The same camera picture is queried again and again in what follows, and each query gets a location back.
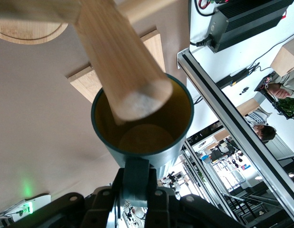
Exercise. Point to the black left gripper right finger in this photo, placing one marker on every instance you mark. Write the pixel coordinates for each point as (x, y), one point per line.
(161, 209)

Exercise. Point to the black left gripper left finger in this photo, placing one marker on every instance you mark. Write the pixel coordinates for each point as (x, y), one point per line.
(101, 204)

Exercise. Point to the teal cup with yellow inside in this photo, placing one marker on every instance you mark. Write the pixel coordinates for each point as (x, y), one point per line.
(165, 156)

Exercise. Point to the wooden cup rack with pegs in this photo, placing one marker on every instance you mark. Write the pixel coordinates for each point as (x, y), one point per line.
(118, 59)

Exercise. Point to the brown table cover mat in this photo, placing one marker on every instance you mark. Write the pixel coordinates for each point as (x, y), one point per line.
(30, 118)

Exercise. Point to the dark-haired person, striped shirt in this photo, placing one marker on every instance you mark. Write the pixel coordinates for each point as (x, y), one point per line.
(265, 135)

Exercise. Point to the black flat power adapter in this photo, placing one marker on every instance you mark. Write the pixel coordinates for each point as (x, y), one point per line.
(232, 78)

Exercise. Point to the green plant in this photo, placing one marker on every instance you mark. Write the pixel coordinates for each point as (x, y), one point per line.
(289, 109)

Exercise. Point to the person in beige shirt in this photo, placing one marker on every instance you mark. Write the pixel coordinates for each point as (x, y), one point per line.
(287, 83)

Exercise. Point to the light brown box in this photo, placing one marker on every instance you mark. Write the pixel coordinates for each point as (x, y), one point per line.
(285, 59)

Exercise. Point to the black finned power supply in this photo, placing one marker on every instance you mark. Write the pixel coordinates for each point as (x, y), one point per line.
(246, 21)

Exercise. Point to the aluminium table edge rail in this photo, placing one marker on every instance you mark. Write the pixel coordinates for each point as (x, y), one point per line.
(208, 78)

